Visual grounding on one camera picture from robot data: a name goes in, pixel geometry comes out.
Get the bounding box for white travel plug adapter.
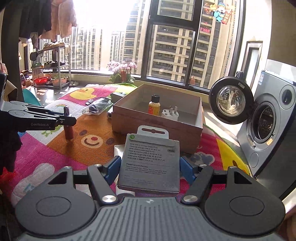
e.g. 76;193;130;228
161;106;179;121

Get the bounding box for amber bottle black cap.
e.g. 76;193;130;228
148;94;161;116

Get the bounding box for hanging dark clothes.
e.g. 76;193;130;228
18;1;52;49

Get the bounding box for round washing machine door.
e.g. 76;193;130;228
209;76;254;125

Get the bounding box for pink cardboard box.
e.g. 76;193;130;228
111;84;203;154

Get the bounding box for white cable retail box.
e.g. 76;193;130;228
117;125;180;194

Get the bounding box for metal shoe rack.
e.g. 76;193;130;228
29;42;72;89

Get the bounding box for hanging pink clothes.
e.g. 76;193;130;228
40;0;77;42

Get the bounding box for grey washing machine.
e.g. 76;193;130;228
237;59;295;177

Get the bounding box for pink potted flowers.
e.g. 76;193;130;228
107;61;137;84

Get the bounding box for colourful cartoon play mat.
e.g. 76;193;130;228
1;84;250;206

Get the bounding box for clear bag with black item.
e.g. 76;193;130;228
81;97;113;115

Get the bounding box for grey slippers pair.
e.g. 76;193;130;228
69;81;79;87

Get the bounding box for cream lotion tube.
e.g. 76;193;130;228
114;145;126;196

